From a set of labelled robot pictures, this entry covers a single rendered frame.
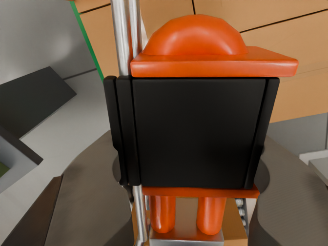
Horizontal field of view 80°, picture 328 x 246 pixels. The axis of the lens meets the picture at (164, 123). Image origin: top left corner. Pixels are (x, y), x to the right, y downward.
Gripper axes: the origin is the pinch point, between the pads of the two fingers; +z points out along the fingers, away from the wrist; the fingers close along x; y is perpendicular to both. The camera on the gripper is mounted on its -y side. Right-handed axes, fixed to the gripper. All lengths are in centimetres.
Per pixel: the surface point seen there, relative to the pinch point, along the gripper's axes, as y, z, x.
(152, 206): 6.7, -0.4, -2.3
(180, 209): 9.4, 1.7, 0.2
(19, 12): -10, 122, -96
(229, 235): 54, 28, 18
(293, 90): 19, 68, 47
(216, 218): 7.4, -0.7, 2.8
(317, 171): 95, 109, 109
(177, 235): 9.4, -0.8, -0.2
